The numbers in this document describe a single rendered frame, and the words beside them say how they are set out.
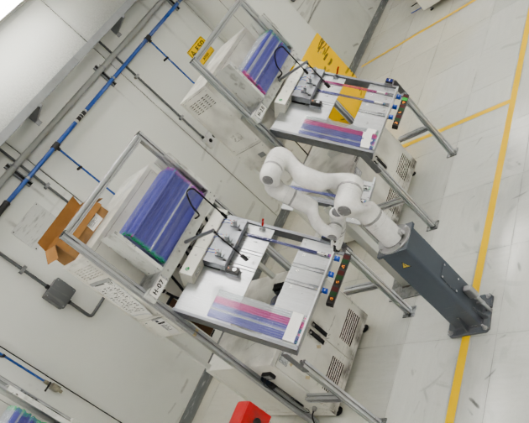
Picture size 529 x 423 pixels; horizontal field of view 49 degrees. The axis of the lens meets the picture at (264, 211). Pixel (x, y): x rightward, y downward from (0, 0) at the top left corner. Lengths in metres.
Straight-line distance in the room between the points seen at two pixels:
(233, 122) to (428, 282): 1.76
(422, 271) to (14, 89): 3.30
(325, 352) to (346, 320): 0.28
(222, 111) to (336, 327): 1.63
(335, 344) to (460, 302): 0.84
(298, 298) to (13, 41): 3.09
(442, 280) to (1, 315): 2.87
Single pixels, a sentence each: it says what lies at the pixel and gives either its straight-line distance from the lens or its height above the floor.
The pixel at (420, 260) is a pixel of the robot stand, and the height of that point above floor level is 0.58.
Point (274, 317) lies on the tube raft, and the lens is 3.06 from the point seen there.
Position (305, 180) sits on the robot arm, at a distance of 2.77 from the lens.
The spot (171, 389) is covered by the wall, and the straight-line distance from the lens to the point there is 4.81.
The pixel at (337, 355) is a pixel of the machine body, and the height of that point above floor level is 0.19.
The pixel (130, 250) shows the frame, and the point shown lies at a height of 1.58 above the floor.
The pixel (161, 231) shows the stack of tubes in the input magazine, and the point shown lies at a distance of 3.15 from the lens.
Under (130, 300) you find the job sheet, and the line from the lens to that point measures 3.32.
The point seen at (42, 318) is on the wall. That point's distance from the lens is 4.42.
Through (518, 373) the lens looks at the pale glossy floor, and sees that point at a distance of 3.10.
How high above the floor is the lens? 2.32
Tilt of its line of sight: 21 degrees down
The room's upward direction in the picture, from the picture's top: 48 degrees counter-clockwise
